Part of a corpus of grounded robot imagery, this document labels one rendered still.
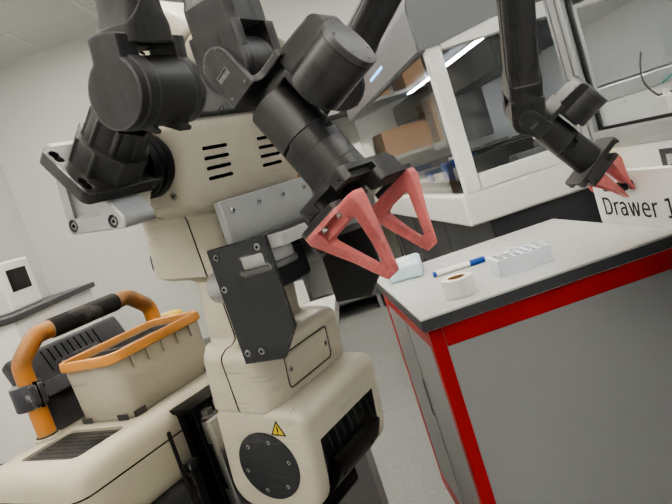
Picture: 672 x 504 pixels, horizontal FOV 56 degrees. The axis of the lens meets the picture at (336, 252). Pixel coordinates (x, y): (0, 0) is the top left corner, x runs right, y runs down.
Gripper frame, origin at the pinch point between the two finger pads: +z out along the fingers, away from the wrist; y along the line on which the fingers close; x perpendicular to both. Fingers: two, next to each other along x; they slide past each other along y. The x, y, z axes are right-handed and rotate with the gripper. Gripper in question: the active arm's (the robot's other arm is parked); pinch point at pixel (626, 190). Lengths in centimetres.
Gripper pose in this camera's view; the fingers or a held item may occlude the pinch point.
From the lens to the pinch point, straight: 127.0
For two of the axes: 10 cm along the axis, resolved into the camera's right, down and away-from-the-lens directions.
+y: 5.8, -8.1, -0.3
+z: 8.1, 5.7, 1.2
